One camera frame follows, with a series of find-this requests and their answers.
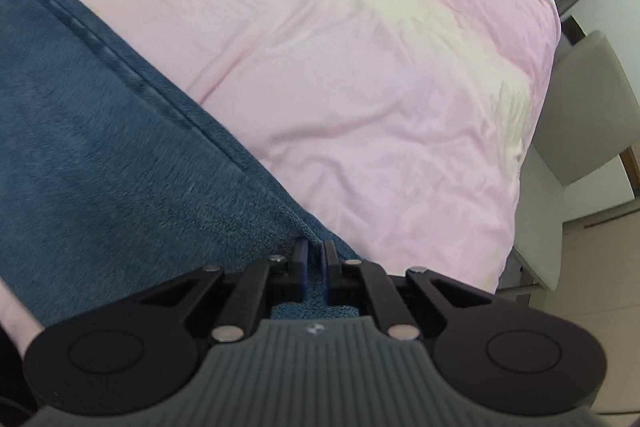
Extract black bracket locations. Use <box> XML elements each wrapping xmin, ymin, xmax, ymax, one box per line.
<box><xmin>561</xmin><ymin>16</ymin><xmax>587</xmax><ymax>55</ymax></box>

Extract pink blanket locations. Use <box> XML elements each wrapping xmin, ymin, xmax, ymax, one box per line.
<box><xmin>0</xmin><ymin>0</ymin><xmax>561</xmax><ymax>348</ymax></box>

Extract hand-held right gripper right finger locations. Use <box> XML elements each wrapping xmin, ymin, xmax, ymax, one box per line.
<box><xmin>321</xmin><ymin>239</ymin><xmax>496</xmax><ymax>341</ymax></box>

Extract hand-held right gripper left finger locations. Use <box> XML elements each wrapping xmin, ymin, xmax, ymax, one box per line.
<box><xmin>135</xmin><ymin>238</ymin><xmax>309</xmax><ymax>344</ymax></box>

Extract grey bed frame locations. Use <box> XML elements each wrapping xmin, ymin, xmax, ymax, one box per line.
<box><xmin>497</xmin><ymin>146</ymin><xmax>568</xmax><ymax>305</ymax></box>

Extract blue denim pants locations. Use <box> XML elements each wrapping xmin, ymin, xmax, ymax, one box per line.
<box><xmin>0</xmin><ymin>0</ymin><xmax>364</xmax><ymax>329</ymax></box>

